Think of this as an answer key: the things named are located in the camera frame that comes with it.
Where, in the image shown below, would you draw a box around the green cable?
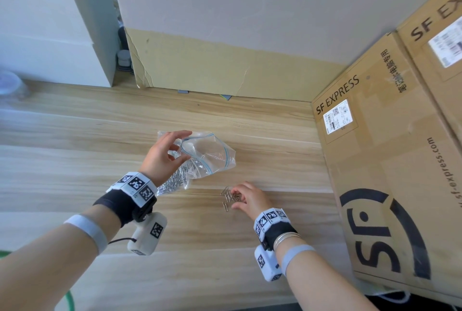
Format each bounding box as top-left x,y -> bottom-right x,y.
0,250 -> 75,311

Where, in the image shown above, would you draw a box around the person's right hand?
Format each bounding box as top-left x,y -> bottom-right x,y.
231,182 -> 273,220

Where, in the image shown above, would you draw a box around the person's right forearm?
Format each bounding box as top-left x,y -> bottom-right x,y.
274,239 -> 380,311

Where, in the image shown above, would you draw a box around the cardboard box with white label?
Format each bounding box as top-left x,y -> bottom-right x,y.
396,0 -> 462,151

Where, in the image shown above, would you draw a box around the person's left hand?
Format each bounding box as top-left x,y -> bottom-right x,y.
139,130 -> 193,187

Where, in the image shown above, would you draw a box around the white wrist camera with markers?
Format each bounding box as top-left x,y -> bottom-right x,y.
93,172 -> 168,256
253,208 -> 298,282

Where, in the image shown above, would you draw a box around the large printed cardboard box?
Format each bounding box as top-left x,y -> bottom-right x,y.
311,31 -> 462,308

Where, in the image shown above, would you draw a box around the flat cardboard sheet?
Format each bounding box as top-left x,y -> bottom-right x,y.
124,27 -> 348,103

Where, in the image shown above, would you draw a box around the white cabinet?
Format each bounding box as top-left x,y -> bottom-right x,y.
0,0 -> 121,88

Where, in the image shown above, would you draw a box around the clear plastic zip bag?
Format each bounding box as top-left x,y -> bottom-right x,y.
156,130 -> 237,197

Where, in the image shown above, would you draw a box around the silver bracelet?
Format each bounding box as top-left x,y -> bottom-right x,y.
273,232 -> 302,251

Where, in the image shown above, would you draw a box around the grey wristband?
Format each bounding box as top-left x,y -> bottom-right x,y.
280,245 -> 317,276
64,214 -> 109,256

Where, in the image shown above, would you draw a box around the pile of loose paper clips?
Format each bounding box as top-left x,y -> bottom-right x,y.
220,186 -> 243,212

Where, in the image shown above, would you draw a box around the white cable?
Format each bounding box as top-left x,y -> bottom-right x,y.
375,290 -> 412,305

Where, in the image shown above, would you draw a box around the person's left forearm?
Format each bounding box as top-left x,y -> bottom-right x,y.
0,205 -> 122,311

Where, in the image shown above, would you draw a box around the small white jar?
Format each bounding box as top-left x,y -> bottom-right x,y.
116,50 -> 132,68

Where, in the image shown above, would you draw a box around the paper clips inside bag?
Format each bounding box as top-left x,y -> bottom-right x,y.
157,162 -> 195,197

